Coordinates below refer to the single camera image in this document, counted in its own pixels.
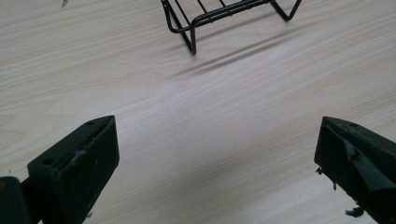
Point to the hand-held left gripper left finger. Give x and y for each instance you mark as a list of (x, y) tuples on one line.
[(79, 169)]

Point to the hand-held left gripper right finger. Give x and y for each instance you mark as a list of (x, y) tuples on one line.
[(358, 161)]

